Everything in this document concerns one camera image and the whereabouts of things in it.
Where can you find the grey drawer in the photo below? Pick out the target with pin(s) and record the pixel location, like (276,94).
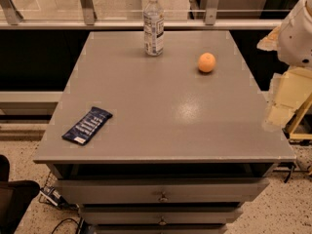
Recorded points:
(155,191)
(168,229)
(160,215)

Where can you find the blue rxbar blueberry wrapper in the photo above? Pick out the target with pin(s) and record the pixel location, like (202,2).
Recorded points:
(86,128)

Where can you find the grey drawer cabinet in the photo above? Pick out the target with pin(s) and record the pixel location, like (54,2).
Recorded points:
(170,120)

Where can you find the middle grey drawer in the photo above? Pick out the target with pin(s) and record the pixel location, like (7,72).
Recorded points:
(160,215)

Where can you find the bottom grey drawer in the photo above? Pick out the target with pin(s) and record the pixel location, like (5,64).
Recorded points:
(168,229)

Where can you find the yellow wooden frame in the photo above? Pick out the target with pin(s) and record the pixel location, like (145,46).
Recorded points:
(299,115)

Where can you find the top grey drawer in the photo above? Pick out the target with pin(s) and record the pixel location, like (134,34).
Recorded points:
(155,191)

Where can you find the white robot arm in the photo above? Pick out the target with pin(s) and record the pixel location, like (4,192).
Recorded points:
(295,36)

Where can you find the black office chair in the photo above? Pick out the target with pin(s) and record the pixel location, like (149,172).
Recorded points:
(15,197)

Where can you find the blue white power strip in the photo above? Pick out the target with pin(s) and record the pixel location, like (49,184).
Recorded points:
(50,193)

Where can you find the clear plastic water bottle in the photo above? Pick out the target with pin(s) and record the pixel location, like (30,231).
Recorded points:
(153,25)

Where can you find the orange fruit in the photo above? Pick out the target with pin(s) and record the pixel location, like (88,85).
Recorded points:
(206,62)

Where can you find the metal glass railing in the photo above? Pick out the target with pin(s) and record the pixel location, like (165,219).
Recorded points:
(127,14)

